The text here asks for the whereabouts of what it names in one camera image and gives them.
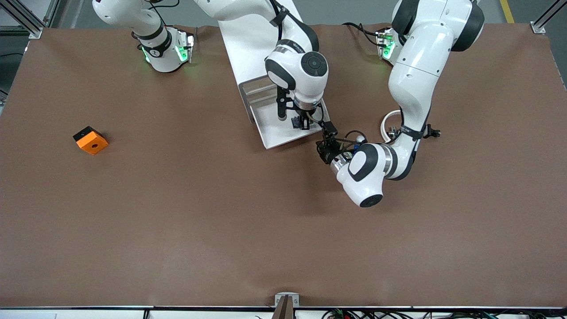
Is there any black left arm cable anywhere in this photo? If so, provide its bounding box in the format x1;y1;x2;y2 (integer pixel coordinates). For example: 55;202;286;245
336;129;369;154

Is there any aluminium frame post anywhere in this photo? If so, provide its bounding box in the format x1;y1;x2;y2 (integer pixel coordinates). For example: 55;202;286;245
530;0;567;35
0;0;60;41

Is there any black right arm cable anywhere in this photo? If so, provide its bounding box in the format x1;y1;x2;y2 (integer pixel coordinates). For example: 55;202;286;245
268;0;289;28

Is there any thin black cable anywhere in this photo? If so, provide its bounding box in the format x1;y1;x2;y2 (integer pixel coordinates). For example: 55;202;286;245
322;309;428;319

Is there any white drawer cabinet housing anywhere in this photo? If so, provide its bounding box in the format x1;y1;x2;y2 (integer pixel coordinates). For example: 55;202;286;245
214;0;322;125

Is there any white table edge rail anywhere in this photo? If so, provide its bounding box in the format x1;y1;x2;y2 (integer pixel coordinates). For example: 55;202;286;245
0;306;567;319

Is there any white cabinet drawer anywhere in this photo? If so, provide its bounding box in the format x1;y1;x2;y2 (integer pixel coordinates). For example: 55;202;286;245
242;76;277;94
245;89;280;107

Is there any white half-ring clamp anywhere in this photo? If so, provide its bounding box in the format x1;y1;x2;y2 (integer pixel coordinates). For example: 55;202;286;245
381;109;404;144

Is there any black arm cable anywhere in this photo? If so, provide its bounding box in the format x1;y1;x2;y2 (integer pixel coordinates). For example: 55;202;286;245
336;129;369;154
268;0;289;28

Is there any white plastic bin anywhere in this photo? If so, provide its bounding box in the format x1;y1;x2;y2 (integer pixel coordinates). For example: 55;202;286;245
247;100;332;150

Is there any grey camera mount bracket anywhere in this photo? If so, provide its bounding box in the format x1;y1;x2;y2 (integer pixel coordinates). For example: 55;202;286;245
272;292;300;319

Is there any brown table cover sheet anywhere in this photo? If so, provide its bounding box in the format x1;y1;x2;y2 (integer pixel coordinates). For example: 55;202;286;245
0;24;567;309

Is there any orange and black cube block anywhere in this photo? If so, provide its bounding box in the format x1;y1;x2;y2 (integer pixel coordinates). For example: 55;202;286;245
73;126;109;156

